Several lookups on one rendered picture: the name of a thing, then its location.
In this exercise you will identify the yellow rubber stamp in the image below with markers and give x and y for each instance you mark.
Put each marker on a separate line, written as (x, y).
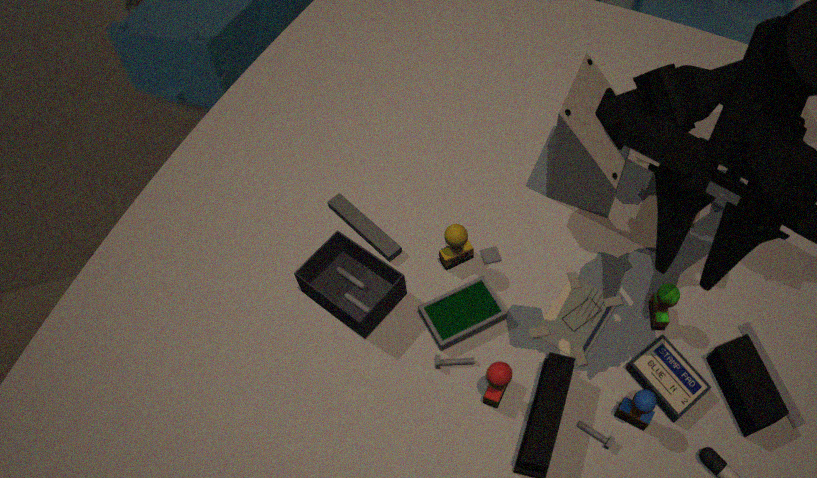
(459, 250)

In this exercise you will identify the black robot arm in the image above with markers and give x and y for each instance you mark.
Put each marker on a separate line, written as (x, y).
(782, 57)

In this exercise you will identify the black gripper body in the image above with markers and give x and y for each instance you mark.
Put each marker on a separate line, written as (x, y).
(695, 160)

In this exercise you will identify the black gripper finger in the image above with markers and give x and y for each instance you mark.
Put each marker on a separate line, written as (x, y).
(677, 205)
(737, 234)

